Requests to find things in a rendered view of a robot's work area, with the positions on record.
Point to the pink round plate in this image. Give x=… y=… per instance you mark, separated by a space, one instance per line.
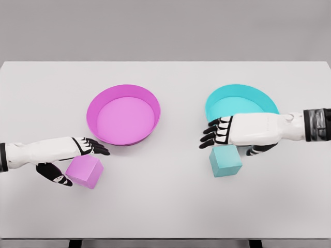
x=123 y=115

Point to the pink cube block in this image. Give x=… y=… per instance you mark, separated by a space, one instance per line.
x=84 y=171

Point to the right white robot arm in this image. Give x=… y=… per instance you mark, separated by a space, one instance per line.
x=306 y=124

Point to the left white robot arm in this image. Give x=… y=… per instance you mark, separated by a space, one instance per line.
x=15 y=156

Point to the cyan cube block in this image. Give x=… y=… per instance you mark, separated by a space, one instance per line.
x=225 y=161

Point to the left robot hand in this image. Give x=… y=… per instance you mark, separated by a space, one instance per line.
x=57 y=151

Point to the cyan round plate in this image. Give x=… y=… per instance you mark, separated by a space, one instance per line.
x=239 y=102

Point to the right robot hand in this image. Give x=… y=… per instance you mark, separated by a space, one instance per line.
x=253 y=130

